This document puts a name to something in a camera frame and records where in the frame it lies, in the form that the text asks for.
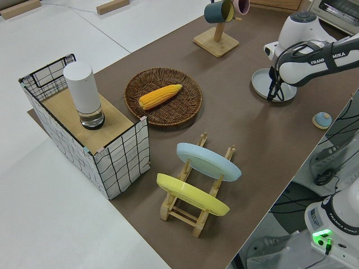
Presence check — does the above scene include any black cable bundle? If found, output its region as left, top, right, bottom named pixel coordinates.
left=313, top=167, right=339, bottom=187

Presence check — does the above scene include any teal mug yellow inside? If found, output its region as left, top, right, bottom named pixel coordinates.
left=204, top=0, right=235, bottom=24

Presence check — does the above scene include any wooden dish rack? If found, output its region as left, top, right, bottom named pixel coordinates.
left=159, top=132, right=236, bottom=238

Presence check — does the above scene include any wooden cabinet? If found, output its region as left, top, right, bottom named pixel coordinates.
left=248, top=0, right=305, bottom=13

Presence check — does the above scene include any light blue plate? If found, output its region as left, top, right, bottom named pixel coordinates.
left=176, top=142, right=242, bottom=182

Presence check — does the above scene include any brown wicker basket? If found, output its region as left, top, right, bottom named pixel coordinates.
left=123, top=67, right=203, bottom=127

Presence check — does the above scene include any wooden block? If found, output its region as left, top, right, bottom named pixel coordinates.
left=0, top=0, right=40, bottom=20
left=96, top=0, right=131, bottom=15

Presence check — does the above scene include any white toaster oven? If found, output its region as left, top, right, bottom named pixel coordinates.
left=308, top=0, right=359, bottom=36

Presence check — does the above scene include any pink mug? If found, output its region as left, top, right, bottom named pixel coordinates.
left=232, top=0, right=250, bottom=16

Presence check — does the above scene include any gray plate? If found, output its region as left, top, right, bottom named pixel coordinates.
left=251, top=68, right=298, bottom=104

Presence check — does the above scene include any black wire grid box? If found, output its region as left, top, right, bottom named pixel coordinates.
left=18, top=53, right=152, bottom=201

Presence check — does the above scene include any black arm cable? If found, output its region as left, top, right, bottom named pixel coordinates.
left=270, top=40, right=312, bottom=85

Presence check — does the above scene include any yellow plate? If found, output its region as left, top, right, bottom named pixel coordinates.
left=156, top=173, right=231, bottom=217

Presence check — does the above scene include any white cylinder clear base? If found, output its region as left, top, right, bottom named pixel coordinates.
left=63, top=62, right=106, bottom=131

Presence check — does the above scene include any yellow corn cob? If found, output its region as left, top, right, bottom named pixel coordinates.
left=139, top=84, right=183, bottom=110

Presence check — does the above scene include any wooden mug tree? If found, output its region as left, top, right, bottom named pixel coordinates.
left=192, top=0, right=242, bottom=59

